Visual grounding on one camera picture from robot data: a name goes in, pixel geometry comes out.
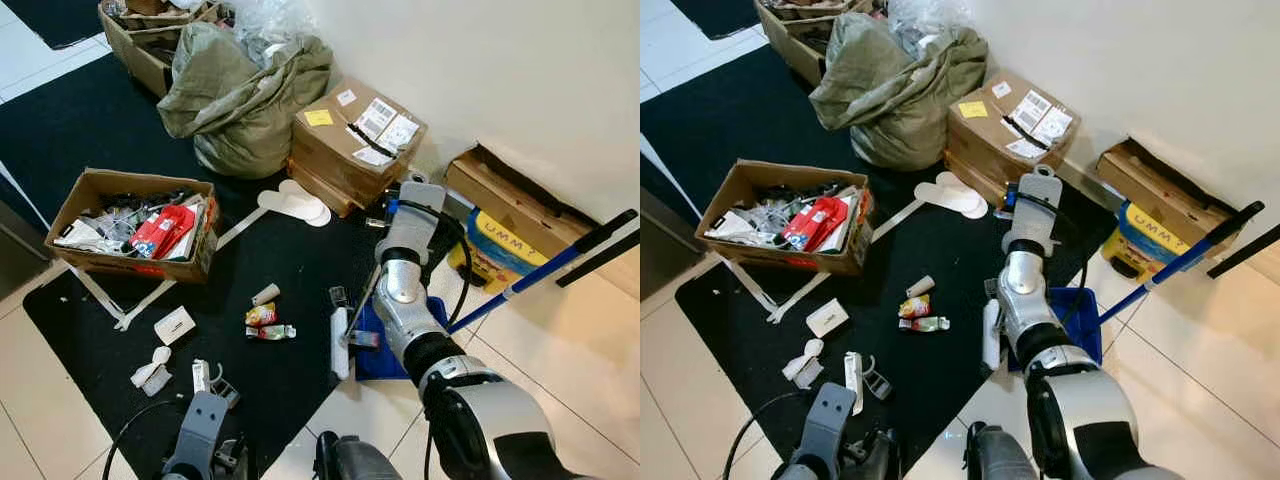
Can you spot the flat cardboard box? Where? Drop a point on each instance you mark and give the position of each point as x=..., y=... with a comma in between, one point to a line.
x=975, y=185
x=320, y=195

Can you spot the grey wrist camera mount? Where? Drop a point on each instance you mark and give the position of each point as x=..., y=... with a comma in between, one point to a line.
x=1032, y=215
x=412, y=230
x=200, y=430
x=825, y=425

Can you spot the sealed cardboard box with labels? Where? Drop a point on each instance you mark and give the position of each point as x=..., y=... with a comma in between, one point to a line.
x=330, y=150
x=985, y=140

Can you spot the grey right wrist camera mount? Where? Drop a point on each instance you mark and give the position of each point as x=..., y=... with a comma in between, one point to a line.
x=412, y=230
x=1032, y=215

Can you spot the small black mat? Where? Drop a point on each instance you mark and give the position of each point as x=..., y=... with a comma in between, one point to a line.
x=715, y=15
x=50, y=20

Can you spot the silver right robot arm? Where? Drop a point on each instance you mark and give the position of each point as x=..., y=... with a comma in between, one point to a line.
x=490, y=420
x=1090, y=420

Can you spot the silver green wrapper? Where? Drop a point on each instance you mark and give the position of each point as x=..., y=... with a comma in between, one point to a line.
x=925, y=324
x=270, y=332

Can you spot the beige paper cylinder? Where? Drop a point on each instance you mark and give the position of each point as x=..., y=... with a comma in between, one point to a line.
x=265, y=295
x=920, y=287

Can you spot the large black carpet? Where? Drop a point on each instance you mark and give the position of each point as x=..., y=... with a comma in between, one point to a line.
x=900, y=250
x=290, y=270

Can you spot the white disposable slipper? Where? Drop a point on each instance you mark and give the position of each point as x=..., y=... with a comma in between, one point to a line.
x=968, y=190
x=940, y=200
x=312, y=195
x=285, y=210

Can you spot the open brown cardboard tray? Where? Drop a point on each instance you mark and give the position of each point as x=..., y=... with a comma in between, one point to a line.
x=800, y=55
x=140, y=18
x=790, y=12
x=150, y=65

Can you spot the yellow blue printed box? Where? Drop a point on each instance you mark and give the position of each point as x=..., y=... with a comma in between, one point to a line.
x=1150, y=235
x=505, y=245

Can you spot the red product packet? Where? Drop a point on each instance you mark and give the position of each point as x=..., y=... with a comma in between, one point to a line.
x=815, y=222
x=160, y=232

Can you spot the short beige tape strip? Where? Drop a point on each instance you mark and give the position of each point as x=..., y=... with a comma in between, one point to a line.
x=745, y=285
x=95, y=293

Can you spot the black door frame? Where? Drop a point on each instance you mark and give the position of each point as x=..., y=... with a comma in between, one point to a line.
x=1245, y=250
x=600, y=258

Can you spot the olive woven sack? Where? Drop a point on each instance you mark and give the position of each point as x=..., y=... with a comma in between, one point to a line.
x=240, y=120
x=900, y=110

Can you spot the grey plastic clip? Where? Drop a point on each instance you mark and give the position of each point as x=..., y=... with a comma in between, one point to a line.
x=225, y=393
x=878, y=385

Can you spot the crumpled white paper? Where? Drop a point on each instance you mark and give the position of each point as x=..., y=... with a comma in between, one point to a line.
x=150, y=380
x=803, y=372
x=813, y=348
x=163, y=355

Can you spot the small dark grey object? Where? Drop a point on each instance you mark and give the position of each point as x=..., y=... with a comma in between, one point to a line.
x=991, y=288
x=338, y=297

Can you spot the open cardboard box with clutter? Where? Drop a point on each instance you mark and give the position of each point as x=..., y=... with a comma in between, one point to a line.
x=760, y=258
x=100, y=262

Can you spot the small white box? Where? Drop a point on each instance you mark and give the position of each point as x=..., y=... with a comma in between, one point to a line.
x=828, y=318
x=175, y=326

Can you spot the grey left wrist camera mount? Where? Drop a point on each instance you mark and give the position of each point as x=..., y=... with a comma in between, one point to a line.
x=200, y=430
x=825, y=425

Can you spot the long beige tape strip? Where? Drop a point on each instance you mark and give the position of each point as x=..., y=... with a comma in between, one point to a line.
x=150, y=303
x=800, y=298

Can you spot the yellow sticky note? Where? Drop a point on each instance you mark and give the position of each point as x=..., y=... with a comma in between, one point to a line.
x=318, y=117
x=972, y=109

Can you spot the dark grey cabinet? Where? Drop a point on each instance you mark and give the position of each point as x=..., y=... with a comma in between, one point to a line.
x=15, y=250
x=660, y=240

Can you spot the long torn cardboard box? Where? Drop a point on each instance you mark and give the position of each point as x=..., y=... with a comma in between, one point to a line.
x=1150, y=185
x=500, y=195

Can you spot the yellow red snack packet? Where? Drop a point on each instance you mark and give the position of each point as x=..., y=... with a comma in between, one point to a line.
x=260, y=315
x=914, y=307

